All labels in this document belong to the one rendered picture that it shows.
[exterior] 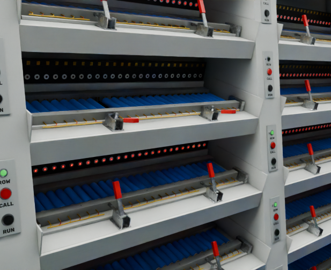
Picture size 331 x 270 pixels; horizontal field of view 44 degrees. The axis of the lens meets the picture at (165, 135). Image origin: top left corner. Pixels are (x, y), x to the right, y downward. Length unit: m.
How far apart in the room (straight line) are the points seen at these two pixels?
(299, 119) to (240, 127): 0.25
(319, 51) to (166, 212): 0.72
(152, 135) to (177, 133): 0.07
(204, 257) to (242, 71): 0.49
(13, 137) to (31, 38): 0.17
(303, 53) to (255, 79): 0.24
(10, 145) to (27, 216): 0.12
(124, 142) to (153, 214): 0.18
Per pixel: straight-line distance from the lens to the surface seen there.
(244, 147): 1.13
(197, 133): 0.94
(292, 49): 1.23
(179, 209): 0.93
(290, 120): 1.21
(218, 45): 1.00
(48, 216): 0.82
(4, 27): 0.72
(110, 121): 0.81
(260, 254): 1.17
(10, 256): 0.74
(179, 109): 0.95
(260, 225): 1.14
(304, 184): 1.28
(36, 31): 0.74
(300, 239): 1.33
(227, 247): 1.14
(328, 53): 1.40
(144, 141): 0.84
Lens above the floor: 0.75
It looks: 4 degrees down
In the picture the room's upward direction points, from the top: 4 degrees counter-clockwise
